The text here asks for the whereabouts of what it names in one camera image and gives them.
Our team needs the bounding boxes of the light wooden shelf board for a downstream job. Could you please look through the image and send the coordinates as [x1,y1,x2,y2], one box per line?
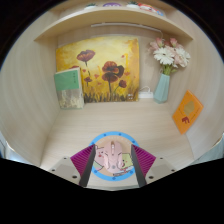
[33,6,194,43]

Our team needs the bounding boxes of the white power strip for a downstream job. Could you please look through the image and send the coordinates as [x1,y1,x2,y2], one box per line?
[137,85,155,100]

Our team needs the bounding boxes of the orange and white toy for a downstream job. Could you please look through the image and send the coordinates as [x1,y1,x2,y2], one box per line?
[137,3,165,17]

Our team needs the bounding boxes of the green and beige book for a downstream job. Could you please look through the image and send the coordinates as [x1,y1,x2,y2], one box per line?
[53,67,85,110]

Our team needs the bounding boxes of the yellow poppy flower painting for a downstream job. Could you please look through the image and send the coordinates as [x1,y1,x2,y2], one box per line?
[55,36,140,104]

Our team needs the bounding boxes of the orange book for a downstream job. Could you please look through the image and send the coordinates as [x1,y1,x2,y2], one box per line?
[171,89,205,135]

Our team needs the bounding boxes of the teal faceted vase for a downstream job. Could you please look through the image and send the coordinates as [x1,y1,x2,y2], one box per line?
[152,73,171,104]

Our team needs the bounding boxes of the round blue-rimmed cartoon mouse pad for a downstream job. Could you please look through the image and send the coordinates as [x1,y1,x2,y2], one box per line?
[89,131,140,182]

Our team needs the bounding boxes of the small potted plant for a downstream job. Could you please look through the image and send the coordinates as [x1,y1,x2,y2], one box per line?
[83,2,99,9]
[125,1,140,9]

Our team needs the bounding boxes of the purple round ornament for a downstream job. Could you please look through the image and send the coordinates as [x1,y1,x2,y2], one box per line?
[102,1,123,8]

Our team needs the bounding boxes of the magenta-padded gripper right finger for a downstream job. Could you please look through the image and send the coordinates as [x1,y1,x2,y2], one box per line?
[130,143,177,188]

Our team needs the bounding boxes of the white light bar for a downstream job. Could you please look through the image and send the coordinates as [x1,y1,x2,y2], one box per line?
[90,21,164,34]

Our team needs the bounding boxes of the pink computer mouse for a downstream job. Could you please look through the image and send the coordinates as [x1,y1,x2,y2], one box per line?
[103,139,124,174]

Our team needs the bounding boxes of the pink and white flower bouquet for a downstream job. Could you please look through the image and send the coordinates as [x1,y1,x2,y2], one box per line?
[148,37,192,76]

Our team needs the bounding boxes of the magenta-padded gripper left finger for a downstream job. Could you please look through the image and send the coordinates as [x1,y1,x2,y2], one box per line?
[48,143,97,188]

